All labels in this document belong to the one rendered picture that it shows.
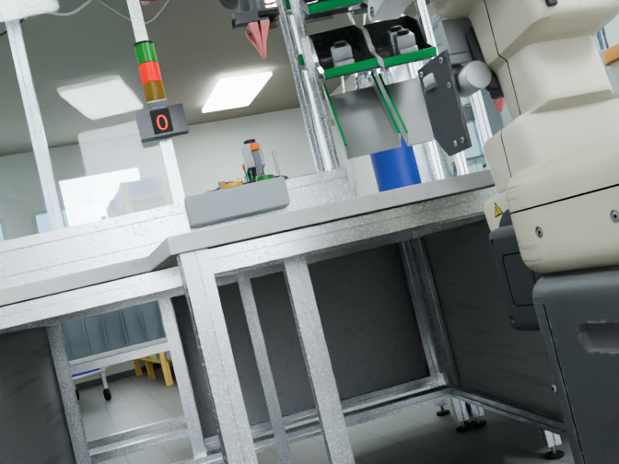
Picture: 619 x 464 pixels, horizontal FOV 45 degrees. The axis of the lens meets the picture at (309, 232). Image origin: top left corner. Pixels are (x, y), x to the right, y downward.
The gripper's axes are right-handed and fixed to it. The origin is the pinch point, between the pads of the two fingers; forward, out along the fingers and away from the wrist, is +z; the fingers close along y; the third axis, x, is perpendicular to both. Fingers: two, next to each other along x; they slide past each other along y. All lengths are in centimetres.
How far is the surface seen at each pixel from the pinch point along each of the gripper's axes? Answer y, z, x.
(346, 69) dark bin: -20.7, 3.2, -11.6
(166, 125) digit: 22.9, 4.8, -28.7
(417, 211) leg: -16, 41, 31
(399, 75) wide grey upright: -74, -20, -127
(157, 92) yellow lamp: 23.4, -3.9, -29.1
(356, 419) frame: -26, 109, -129
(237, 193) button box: 12.6, 28.9, 5.7
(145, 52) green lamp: 24.0, -14.3, -29.2
